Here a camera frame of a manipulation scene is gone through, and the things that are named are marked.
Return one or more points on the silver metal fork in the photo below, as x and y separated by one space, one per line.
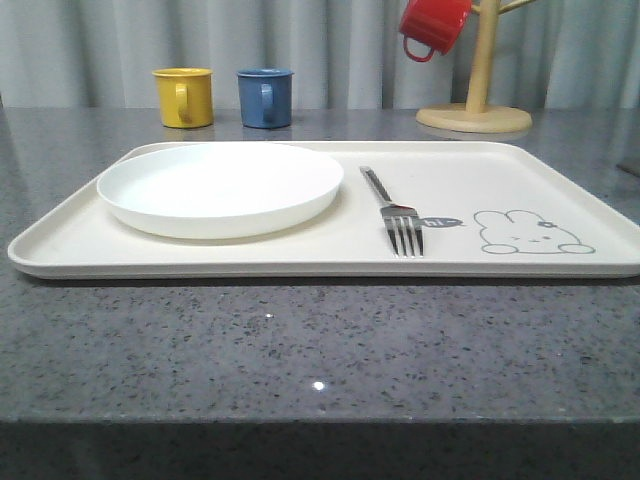
402 223

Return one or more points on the white round plate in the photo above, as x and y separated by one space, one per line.
221 190

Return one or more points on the blue enamel mug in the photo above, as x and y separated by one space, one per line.
265 96

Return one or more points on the beige rabbit serving tray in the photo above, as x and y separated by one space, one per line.
493 210

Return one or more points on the grey curtain backdrop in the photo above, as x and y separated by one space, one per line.
344 54

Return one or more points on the yellow enamel mug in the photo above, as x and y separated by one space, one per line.
185 97

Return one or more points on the wooden mug tree stand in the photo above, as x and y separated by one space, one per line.
476 115

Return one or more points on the red enamel mug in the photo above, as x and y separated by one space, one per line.
436 24

